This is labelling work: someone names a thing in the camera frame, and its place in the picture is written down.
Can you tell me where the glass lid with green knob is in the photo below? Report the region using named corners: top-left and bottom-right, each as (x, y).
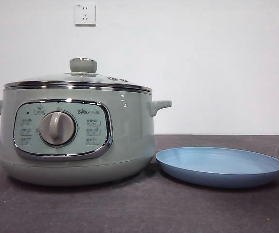
top-left (3, 57), bottom-right (153, 93)

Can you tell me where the pale green electric steamer pot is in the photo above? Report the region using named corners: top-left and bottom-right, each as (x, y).
top-left (0, 84), bottom-right (173, 187)

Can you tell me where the blue round plate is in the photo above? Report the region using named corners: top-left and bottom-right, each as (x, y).
top-left (155, 146), bottom-right (279, 189)

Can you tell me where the white wall socket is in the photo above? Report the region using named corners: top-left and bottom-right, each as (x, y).
top-left (75, 3), bottom-right (97, 27)

